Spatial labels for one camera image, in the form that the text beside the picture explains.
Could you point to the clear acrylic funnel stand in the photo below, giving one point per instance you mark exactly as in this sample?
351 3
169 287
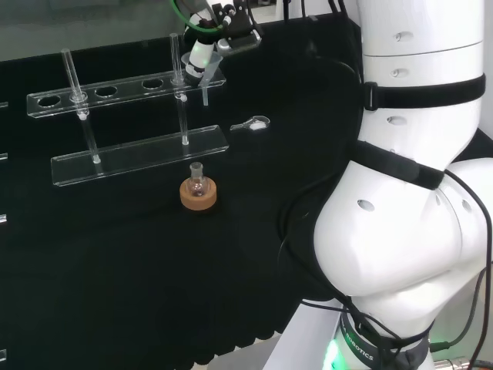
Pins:
135 156

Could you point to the black table cloth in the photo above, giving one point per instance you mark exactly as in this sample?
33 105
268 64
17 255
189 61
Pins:
135 270

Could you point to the small glass weighing funnel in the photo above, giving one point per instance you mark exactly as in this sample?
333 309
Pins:
257 124

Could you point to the clear plastic funnel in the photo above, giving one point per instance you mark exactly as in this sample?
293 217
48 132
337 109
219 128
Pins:
210 71

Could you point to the small round-bottom glass flask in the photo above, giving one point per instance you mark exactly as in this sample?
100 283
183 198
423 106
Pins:
197 185

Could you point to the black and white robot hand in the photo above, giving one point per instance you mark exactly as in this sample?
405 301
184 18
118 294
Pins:
237 27

